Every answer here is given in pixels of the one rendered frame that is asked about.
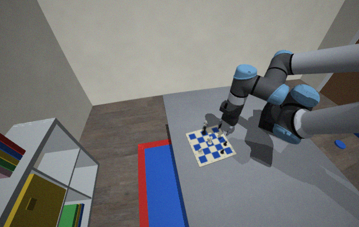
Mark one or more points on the blue and cream chessboard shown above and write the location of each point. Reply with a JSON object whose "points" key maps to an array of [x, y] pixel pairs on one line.
{"points": [[210, 153]]}

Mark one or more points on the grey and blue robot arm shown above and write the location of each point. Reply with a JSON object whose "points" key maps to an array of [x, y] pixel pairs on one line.
{"points": [[292, 111]]}

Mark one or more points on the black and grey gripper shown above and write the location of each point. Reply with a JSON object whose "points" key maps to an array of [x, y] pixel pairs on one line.
{"points": [[231, 109]]}

